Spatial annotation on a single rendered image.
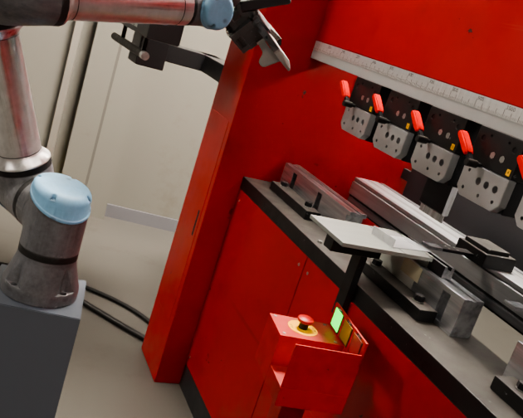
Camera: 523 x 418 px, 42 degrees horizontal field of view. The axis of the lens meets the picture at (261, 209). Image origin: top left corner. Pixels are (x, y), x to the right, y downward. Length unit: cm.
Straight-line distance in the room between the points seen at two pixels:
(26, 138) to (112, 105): 271
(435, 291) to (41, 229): 91
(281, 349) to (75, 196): 57
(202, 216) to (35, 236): 120
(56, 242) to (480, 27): 108
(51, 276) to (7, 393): 25
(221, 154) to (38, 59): 199
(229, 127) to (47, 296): 120
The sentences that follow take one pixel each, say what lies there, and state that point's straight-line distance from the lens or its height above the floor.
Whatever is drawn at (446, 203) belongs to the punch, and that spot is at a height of 113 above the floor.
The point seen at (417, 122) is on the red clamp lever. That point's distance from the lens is 177.
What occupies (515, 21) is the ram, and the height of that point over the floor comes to 158.
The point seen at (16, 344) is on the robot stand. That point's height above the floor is 70.
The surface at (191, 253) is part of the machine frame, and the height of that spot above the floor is 55.
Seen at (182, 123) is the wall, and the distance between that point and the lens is 422.
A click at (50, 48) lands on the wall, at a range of 418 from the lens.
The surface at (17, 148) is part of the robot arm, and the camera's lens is 142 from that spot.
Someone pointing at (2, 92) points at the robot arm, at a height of 114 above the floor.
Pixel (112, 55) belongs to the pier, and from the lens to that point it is 407.
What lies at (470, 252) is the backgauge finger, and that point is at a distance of 191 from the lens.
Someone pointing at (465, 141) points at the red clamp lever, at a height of 130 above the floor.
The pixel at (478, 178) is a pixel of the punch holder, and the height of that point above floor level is 123.
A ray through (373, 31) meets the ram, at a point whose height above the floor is 148.
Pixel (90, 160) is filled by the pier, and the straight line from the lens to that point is 418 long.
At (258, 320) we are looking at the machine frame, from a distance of 218.
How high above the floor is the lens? 141
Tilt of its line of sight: 15 degrees down
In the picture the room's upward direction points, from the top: 18 degrees clockwise
